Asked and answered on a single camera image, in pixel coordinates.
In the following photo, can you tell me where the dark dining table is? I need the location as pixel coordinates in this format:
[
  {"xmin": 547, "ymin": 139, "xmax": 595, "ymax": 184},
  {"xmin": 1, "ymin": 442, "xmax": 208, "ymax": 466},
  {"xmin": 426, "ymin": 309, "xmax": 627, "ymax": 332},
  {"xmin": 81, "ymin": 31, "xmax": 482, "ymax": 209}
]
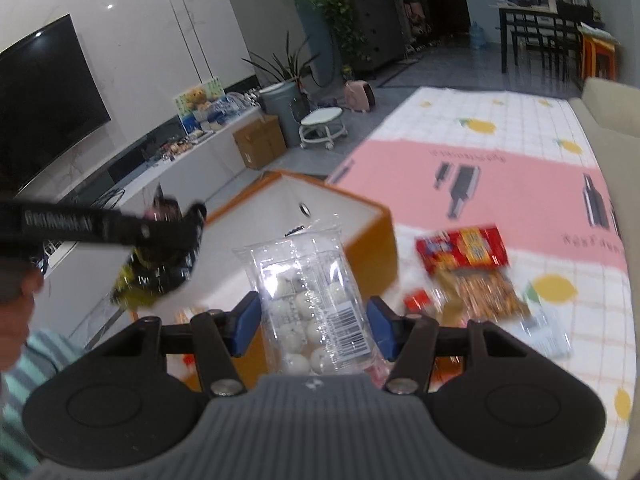
[{"xmin": 492, "ymin": 2, "xmax": 586, "ymax": 73}]

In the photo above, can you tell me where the dark drawer cabinet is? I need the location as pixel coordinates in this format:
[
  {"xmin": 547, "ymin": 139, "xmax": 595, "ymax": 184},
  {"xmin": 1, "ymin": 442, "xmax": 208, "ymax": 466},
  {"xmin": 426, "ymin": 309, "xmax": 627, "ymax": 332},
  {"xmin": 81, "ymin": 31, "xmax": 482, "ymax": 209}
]
[{"xmin": 350, "ymin": 0, "xmax": 407, "ymax": 73}]

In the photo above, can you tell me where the long-leaf potted plant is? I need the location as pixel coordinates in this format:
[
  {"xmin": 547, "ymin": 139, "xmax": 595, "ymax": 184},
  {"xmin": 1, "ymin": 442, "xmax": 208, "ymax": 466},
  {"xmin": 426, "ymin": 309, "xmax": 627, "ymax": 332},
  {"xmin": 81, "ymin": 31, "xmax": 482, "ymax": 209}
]
[{"xmin": 242, "ymin": 30, "xmax": 321, "ymax": 96}]

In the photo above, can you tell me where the clear bag of white balls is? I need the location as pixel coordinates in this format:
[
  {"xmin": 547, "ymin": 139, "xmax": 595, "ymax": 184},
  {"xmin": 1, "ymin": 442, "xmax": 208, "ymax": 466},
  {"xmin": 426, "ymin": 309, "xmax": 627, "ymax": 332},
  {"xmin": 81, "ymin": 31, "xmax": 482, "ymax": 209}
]
[{"xmin": 235, "ymin": 214, "xmax": 382, "ymax": 376}]

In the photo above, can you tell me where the person's left forearm striped sleeve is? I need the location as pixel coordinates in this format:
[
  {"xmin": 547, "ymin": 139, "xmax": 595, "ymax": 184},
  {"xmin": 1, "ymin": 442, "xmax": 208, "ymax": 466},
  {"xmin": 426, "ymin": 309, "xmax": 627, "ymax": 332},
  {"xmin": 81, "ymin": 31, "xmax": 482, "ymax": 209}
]
[{"xmin": 0, "ymin": 329, "xmax": 78, "ymax": 480}]

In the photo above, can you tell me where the green small packet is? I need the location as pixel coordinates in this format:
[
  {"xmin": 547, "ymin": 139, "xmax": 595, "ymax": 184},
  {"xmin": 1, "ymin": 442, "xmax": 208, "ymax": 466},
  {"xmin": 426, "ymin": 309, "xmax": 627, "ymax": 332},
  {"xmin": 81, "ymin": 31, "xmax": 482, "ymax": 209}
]
[{"xmin": 110, "ymin": 247, "xmax": 197, "ymax": 311}]

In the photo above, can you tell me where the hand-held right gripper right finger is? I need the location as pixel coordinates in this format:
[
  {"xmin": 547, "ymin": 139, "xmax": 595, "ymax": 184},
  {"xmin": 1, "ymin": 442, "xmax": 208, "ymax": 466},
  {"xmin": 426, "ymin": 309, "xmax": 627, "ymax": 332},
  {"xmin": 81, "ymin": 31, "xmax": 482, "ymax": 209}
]
[{"xmin": 367, "ymin": 296, "xmax": 501, "ymax": 395}]

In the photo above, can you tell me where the person's left hand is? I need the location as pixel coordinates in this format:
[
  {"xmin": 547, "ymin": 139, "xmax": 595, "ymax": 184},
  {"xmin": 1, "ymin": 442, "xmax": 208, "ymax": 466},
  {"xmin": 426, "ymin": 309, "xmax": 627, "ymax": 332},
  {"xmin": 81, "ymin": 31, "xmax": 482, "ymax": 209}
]
[{"xmin": 0, "ymin": 260, "xmax": 45, "ymax": 373}]

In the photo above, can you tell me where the leafy green plant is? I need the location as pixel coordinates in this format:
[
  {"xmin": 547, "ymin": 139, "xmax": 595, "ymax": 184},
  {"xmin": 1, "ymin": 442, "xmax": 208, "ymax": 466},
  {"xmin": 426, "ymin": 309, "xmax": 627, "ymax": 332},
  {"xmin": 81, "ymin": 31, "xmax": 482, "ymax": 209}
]
[{"xmin": 312, "ymin": 0, "xmax": 396, "ymax": 63}]

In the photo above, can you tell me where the black television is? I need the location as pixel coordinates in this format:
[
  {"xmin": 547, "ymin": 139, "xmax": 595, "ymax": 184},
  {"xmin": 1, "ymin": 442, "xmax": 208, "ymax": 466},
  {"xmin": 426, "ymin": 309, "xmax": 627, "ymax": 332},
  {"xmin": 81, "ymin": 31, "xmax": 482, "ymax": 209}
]
[{"xmin": 0, "ymin": 14, "xmax": 112, "ymax": 196}]

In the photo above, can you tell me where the pink pig-shaped heater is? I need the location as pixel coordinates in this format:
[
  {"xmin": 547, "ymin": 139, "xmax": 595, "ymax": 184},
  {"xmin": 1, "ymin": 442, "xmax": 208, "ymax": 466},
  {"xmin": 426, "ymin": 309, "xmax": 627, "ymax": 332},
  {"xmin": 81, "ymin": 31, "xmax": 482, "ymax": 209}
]
[{"xmin": 343, "ymin": 80, "xmax": 376, "ymax": 112}]

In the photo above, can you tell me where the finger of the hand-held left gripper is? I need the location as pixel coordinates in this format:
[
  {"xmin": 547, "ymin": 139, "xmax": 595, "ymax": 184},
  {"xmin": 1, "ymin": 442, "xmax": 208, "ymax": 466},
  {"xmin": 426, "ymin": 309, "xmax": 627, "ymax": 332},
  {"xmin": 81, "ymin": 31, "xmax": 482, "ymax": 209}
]
[
  {"xmin": 130, "ymin": 236, "xmax": 202, "ymax": 267},
  {"xmin": 145, "ymin": 202, "xmax": 208, "ymax": 241}
]

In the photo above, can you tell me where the pink lemon printed mat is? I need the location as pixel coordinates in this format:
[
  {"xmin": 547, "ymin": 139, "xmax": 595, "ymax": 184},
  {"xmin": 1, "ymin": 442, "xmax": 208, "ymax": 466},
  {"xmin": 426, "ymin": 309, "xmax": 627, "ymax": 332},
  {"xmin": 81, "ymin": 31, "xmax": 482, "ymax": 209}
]
[{"xmin": 325, "ymin": 86, "xmax": 633, "ymax": 480}]

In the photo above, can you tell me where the small red and clear packet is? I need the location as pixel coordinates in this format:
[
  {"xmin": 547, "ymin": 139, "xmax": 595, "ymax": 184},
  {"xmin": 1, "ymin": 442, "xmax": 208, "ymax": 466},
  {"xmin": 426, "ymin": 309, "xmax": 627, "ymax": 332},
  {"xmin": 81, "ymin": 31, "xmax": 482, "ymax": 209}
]
[{"xmin": 404, "ymin": 290, "xmax": 438, "ymax": 312}]

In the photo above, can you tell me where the orange cardboard box white inside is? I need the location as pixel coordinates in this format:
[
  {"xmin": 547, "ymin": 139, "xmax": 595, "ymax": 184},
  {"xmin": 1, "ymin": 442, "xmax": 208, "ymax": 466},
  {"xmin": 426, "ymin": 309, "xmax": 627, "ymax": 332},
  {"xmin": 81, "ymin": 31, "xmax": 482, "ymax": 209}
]
[{"xmin": 127, "ymin": 170, "xmax": 398, "ymax": 396}]

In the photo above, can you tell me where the orange stool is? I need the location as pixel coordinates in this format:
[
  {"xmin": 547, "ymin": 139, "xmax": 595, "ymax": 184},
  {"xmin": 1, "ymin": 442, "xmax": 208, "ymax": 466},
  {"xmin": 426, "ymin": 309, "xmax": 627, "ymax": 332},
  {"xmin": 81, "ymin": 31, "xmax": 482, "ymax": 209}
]
[{"xmin": 580, "ymin": 35, "xmax": 621, "ymax": 83}]

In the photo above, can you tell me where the red cracker snack packet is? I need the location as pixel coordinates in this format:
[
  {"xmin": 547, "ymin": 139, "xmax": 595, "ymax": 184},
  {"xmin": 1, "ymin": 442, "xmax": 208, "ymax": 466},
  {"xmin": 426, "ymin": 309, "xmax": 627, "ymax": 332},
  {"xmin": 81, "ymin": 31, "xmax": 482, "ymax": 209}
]
[{"xmin": 415, "ymin": 224, "xmax": 510, "ymax": 275}]

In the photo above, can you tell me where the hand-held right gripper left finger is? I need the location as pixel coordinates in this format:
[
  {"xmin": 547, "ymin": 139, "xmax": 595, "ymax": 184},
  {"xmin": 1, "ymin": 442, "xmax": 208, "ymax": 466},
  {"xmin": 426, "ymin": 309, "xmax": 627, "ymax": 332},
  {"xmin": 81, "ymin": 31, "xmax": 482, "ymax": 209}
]
[{"xmin": 127, "ymin": 291, "xmax": 263, "ymax": 397}]

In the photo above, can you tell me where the black dining chair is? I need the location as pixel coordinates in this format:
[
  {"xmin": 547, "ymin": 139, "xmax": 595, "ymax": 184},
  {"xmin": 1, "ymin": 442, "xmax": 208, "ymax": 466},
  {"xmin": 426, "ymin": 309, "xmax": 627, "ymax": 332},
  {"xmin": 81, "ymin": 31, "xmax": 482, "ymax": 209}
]
[{"xmin": 510, "ymin": 12, "xmax": 583, "ymax": 83}]

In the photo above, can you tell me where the clear bag of brown snacks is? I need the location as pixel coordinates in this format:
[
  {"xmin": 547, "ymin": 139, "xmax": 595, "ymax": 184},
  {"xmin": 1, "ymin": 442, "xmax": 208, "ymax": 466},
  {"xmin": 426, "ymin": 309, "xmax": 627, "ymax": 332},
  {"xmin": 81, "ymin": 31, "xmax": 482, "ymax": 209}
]
[{"xmin": 439, "ymin": 265, "xmax": 532, "ymax": 322}]

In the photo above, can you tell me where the white round wheeled stool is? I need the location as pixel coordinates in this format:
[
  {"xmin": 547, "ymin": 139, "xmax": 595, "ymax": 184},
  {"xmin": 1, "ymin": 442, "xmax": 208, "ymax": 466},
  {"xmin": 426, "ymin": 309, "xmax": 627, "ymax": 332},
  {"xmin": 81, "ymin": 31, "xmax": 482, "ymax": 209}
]
[{"xmin": 298, "ymin": 107, "xmax": 348, "ymax": 151}]

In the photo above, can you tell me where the beige sofa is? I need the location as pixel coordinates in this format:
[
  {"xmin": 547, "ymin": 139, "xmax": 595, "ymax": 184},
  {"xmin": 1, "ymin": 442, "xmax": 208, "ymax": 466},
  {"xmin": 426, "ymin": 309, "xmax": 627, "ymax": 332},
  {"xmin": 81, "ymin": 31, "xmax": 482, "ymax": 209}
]
[{"xmin": 570, "ymin": 77, "xmax": 640, "ymax": 241}]

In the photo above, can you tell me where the brown cardboard box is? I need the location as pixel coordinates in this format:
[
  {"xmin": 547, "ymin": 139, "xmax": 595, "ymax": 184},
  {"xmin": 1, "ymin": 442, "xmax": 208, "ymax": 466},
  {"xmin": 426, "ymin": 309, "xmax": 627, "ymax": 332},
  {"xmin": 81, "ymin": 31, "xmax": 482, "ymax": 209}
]
[{"xmin": 232, "ymin": 115, "xmax": 287, "ymax": 171}]

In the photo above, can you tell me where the teddy bear picture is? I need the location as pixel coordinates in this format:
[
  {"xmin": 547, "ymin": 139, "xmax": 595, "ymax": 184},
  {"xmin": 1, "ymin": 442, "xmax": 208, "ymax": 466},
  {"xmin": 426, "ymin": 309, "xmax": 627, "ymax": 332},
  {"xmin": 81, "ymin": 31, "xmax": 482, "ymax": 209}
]
[{"xmin": 173, "ymin": 76, "xmax": 223, "ymax": 113}]

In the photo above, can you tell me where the white television cabinet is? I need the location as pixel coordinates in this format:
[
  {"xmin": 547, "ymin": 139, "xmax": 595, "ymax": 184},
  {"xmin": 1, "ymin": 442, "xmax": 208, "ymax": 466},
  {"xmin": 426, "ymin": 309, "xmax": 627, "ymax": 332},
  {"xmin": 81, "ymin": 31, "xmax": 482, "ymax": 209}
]
[{"xmin": 30, "ymin": 105, "xmax": 266, "ymax": 346}]

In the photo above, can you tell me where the pale clear snack packet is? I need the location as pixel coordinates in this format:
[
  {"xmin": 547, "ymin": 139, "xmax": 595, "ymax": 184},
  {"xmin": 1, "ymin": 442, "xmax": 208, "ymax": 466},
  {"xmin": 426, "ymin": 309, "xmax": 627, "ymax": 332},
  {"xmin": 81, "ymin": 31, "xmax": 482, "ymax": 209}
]
[{"xmin": 517, "ymin": 282, "xmax": 573, "ymax": 358}]

